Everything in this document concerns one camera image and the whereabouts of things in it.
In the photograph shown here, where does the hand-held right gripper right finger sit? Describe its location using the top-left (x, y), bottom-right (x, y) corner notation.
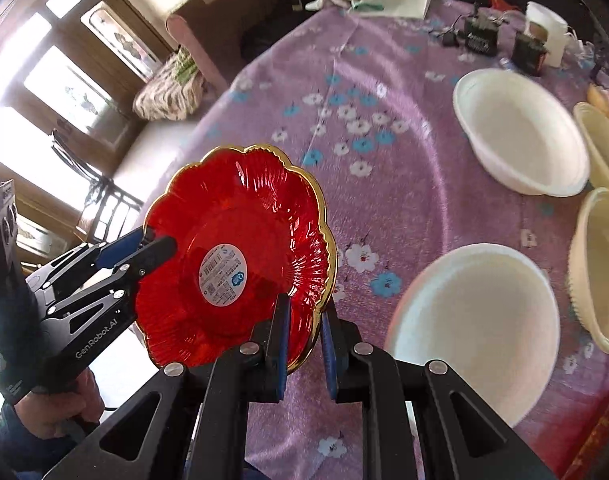
top-left (320, 305), bottom-right (560, 480)

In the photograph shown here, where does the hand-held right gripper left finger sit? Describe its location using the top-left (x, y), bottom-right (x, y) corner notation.
top-left (42, 292), bottom-right (292, 480)

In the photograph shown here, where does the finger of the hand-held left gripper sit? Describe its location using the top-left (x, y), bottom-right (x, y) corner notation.
top-left (27, 227), bottom-right (152, 302)
top-left (43, 234), bottom-right (178, 332)

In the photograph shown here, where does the large red gold-rimmed plate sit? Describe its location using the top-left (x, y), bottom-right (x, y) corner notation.
top-left (142, 144), bottom-right (337, 375)

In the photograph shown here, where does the white bowl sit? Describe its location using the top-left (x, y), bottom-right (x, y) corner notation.
top-left (453, 69), bottom-right (591, 197)
top-left (384, 243), bottom-right (560, 429)

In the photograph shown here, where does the cream bowl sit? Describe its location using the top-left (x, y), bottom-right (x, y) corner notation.
top-left (573, 102), bottom-right (609, 196)
top-left (567, 187), bottom-right (609, 356)

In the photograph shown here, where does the person's left forearm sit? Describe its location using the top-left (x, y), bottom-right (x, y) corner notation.
top-left (0, 400), bottom-right (101, 480)

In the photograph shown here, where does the person's left hand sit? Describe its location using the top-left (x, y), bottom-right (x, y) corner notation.
top-left (2, 367), bottom-right (105, 442)

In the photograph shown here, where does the patterned bag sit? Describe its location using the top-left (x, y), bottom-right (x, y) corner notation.
top-left (133, 49), bottom-right (206, 122)

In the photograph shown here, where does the purple floral tablecloth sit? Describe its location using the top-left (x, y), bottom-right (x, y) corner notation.
top-left (184, 0), bottom-right (609, 480)

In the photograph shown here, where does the brown pink armchair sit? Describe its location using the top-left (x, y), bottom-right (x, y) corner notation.
top-left (165, 12), bottom-right (226, 97)

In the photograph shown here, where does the wooden framed glass door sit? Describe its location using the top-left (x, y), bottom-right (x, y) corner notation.
top-left (0, 0), bottom-right (185, 271)

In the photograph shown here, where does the black jar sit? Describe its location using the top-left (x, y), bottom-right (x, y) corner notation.
top-left (513, 32), bottom-right (548, 77)

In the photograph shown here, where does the bread in plastic bag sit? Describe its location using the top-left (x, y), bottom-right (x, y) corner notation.
top-left (587, 84), bottom-right (609, 117)

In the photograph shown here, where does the white paper cup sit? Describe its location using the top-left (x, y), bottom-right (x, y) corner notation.
top-left (525, 1), bottom-right (571, 67)

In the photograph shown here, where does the black metal frame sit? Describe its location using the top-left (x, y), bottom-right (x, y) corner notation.
top-left (49, 129), bottom-right (146, 247)

